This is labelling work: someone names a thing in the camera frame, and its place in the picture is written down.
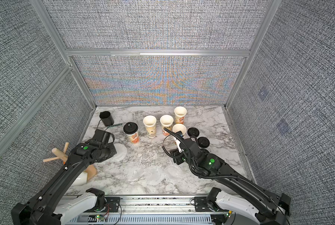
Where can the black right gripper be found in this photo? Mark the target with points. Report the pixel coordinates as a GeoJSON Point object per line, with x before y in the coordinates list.
{"type": "Point", "coordinates": [180, 139]}

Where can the black plastic cup lid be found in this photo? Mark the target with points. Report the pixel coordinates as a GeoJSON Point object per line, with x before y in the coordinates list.
{"type": "Point", "coordinates": [130, 128]}
{"type": "Point", "coordinates": [193, 132]}
{"type": "Point", "coordinates": [204, 151]}
{"type": "Point", "coordinates": [203, 142]}

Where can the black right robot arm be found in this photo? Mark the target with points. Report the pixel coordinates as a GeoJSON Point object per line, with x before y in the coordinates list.
{"type": "Point", "coordinates": [259, 205]}

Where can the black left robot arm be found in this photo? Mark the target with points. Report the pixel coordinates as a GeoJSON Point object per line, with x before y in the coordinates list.
{"type": "Point", "coordinates": [43, 209]}

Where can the red milk tea paper cup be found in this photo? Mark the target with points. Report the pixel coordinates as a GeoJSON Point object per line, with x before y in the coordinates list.
{"type": "Point", "coordinates": [180, 130]}

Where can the wooden mug tree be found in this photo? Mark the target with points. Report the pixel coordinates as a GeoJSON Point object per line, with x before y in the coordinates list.
{"type": "Point", "coordinates": [91, 171]}

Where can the black cylindrical cup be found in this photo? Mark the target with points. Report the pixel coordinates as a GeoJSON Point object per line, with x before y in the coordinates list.
{"type": "Point", "coordinates": [106, 118]}

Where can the white mug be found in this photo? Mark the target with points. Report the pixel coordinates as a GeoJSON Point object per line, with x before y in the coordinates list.
{"type": "Point", "coordinates": [81, 179]}

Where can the middle yellow paper cup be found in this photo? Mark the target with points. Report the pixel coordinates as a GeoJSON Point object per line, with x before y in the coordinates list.
{"type": "Point", "coordinates": [166, 122]}

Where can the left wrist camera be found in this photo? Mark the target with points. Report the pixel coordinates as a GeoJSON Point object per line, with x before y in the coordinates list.
{"type": "Point", "coordinates": [102, 138]}

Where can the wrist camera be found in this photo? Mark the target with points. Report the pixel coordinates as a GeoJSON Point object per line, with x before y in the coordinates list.
{"type": "Point", "coordinates": [185, 145]}
{"type": "Point", "coordinates": [102, 138]}

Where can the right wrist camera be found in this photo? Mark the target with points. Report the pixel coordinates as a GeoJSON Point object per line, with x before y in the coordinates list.
{"type": "Point", "coordinates": [185, 145]}

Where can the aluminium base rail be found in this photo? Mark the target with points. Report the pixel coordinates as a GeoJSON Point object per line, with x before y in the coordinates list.
{"type": "Point", "coordinates": [155, 210]}

